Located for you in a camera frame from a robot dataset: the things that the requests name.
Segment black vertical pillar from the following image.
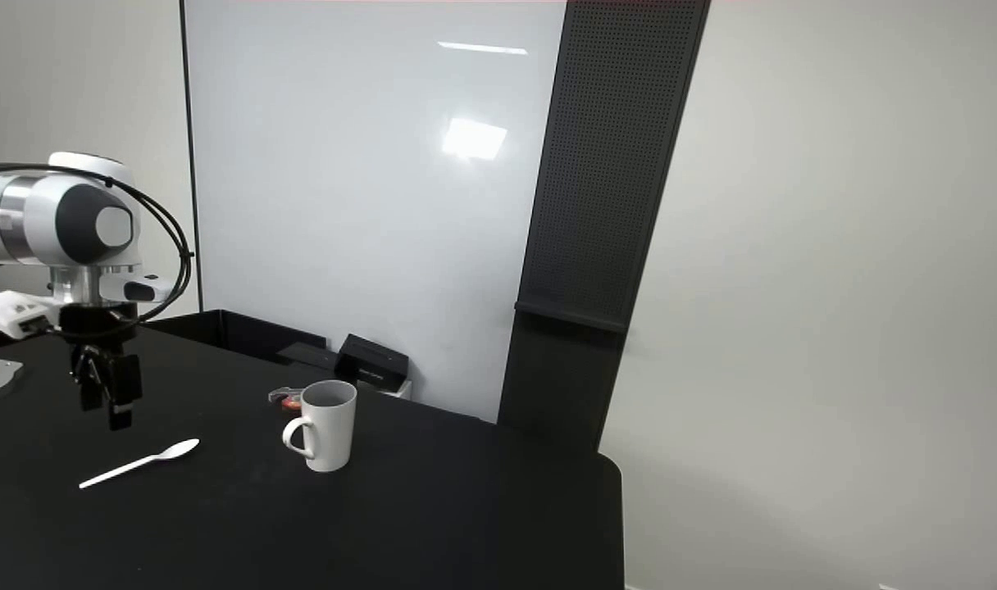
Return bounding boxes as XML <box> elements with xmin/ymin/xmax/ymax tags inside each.
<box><xmin>496</xmin><ymin>0</ymin><xmax>711</xmax><ymax>457</ymax></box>

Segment white ceramic mug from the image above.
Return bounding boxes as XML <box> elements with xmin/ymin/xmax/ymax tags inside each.
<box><xmin>277</xmin><ymin>377</ymin><xmax>361</xmax><ymax>476</ymax></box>

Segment small black box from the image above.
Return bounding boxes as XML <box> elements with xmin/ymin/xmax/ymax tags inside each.
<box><xmin>331</xmin><ymin>330</ymin><xmax>412</xmax><ymax>401</ymax></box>

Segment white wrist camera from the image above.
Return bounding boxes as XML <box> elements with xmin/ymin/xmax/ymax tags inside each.
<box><xmin>0</xmin><ymin>290</ymin><xmax>55</xmax><ymax>343</ymax></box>

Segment white plastic spoon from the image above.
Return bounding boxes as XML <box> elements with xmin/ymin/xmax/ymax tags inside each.
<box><xmin>74</xmin><ymin>436</ymin><xmax>202</xmax><ymax>493</ymax></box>

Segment small clear red object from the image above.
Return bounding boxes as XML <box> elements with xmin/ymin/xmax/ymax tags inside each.
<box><xmin>264</xmin><ymin>383</ymin><xmax>305</xmax><ymax>419</ymax></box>

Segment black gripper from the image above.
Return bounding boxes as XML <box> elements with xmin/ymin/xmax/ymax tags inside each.
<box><xmin>55</xmin><ymin>297</ymin><xmax>144</xmax><ymax>432</ymax></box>

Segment large whiteboard panel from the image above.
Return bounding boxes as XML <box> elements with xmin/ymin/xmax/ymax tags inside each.
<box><xmin>181</xmin><ymin>0</ymin><xmax>571</xmax><ymax>428</ymax></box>

